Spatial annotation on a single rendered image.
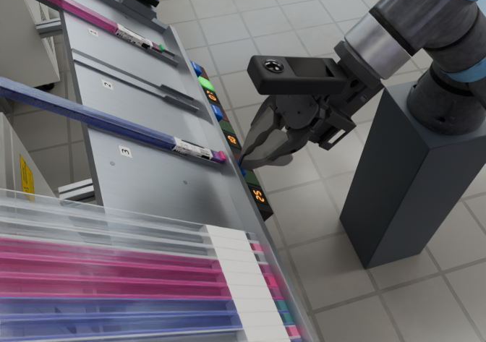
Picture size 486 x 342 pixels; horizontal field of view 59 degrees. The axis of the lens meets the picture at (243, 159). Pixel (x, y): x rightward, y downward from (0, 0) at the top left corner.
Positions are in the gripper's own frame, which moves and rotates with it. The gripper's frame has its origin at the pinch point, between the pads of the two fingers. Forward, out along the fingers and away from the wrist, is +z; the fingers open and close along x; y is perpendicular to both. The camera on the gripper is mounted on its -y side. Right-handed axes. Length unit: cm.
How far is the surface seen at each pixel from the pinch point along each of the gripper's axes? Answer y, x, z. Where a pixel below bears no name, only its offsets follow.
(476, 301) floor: 94, -17, 7
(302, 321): -3.6, -23.5, -0.2
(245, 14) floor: 86, 132, 15
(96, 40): -18.3, 17.2, 1.8
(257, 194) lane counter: 4.3, -3.1, 2.8
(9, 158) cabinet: -16.7, 22.0, 31.6
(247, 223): -3.6, -10.5, 1.2
